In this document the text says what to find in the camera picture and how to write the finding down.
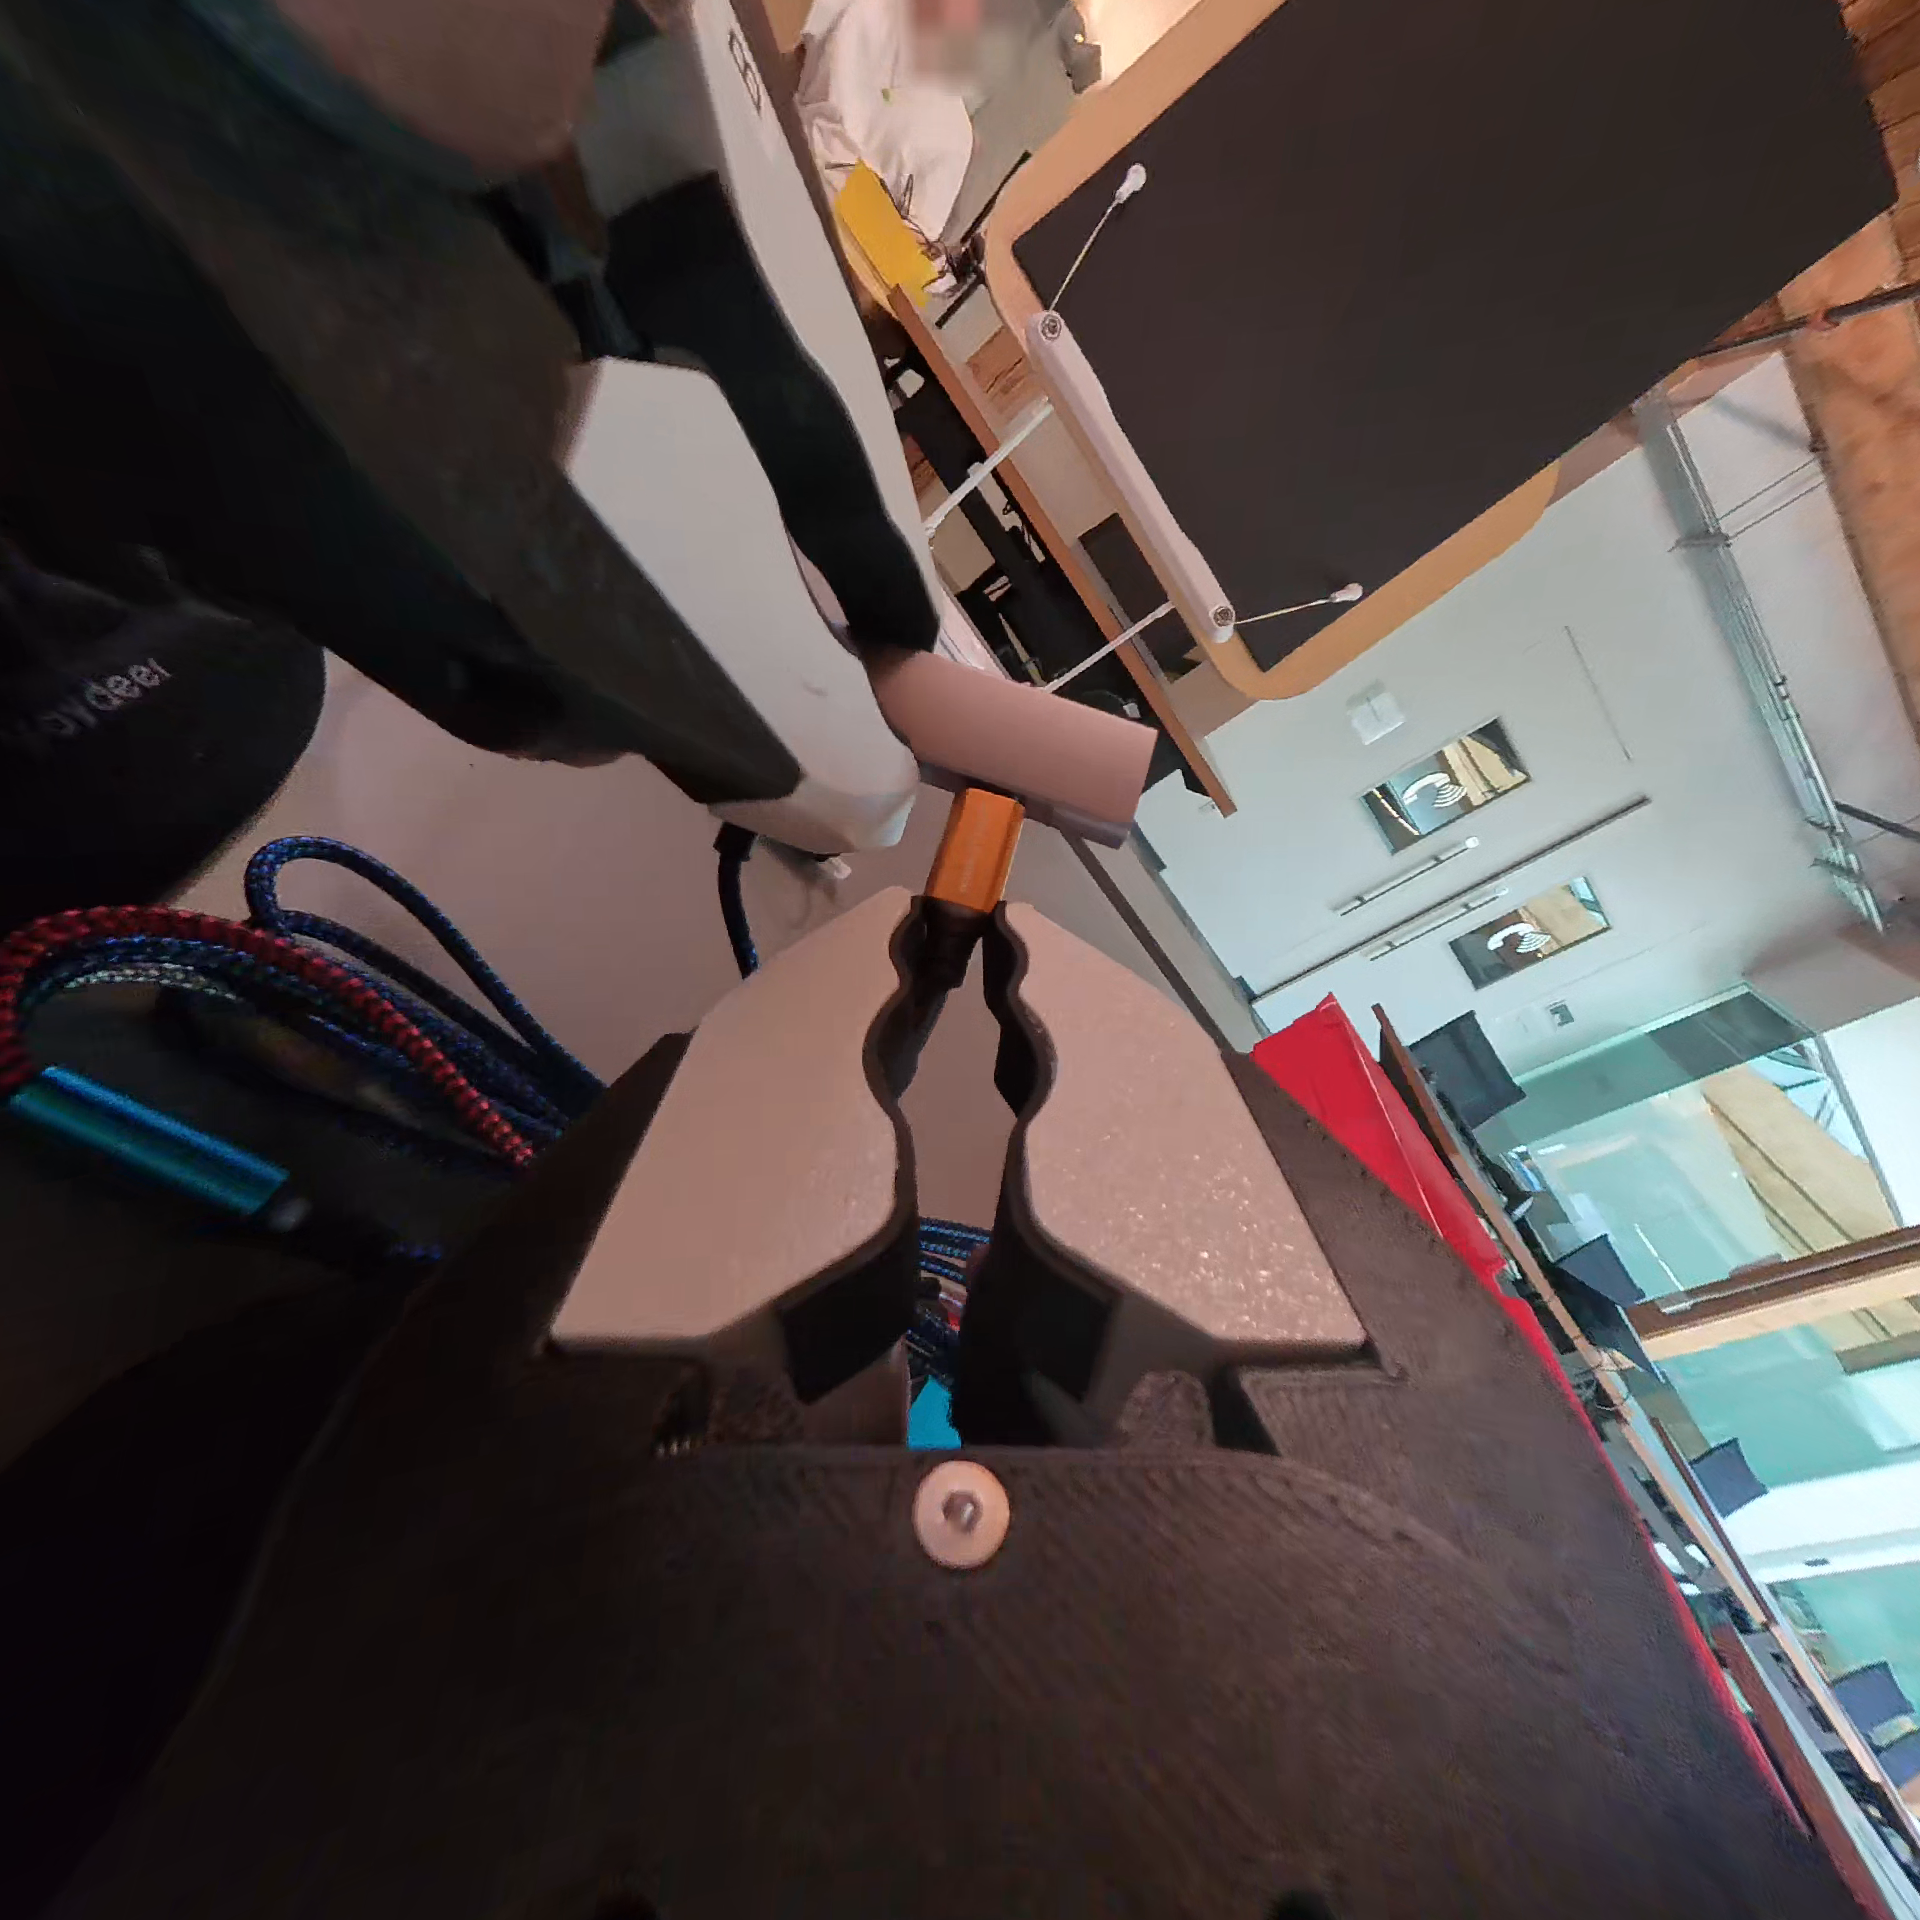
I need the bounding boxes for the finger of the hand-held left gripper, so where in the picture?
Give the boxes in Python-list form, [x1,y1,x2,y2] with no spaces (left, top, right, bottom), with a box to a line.
[576,0,992,670]
[568,354,923,864]

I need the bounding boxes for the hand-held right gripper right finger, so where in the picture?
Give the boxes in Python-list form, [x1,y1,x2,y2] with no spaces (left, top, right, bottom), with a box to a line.
[958,900,1375,1444]

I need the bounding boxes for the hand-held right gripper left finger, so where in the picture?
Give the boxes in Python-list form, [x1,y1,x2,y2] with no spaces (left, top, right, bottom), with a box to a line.
[544,884,923,1407]

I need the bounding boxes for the red storage bin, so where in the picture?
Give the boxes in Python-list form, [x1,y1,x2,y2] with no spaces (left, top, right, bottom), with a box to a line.
[1249,993,1920,1920]

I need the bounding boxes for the black hub cable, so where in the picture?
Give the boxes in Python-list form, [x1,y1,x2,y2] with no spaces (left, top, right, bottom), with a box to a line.
[714,815,849,980]

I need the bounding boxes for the grey usb hub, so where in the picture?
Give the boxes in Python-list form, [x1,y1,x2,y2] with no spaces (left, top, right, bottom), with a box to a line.
[872,652,1161,848]

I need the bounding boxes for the orange plug usb-c cable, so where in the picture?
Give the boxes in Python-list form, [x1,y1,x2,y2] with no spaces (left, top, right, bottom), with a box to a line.
[897,783,1029,1081]

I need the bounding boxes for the blue braided cable teal plugs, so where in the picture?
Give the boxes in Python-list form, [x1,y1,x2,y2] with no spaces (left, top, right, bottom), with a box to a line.
[7,833,609,1234]

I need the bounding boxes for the yellow packet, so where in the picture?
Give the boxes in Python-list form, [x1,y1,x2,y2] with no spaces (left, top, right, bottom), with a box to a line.
[830,159,942,289]

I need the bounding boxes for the black computer monitor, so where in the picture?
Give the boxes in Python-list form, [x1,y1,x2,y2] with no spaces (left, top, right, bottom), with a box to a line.
[1409,1007,1533,1145]

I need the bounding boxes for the white desk lamp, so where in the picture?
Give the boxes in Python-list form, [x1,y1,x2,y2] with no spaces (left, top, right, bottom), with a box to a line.
[919,161,1370,694]

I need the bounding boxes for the phone booth door window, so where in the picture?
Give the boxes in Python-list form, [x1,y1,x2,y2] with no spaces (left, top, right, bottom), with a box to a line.
[1362,719,1533,854]
[1448,878,1615,991]

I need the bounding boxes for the black panel wooden rim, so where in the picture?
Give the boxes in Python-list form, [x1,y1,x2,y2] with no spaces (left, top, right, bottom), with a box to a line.
[983,0,1905,703]

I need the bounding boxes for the red braided cable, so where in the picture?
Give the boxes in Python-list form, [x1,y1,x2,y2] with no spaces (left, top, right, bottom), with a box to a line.
[0,900,544,1174]

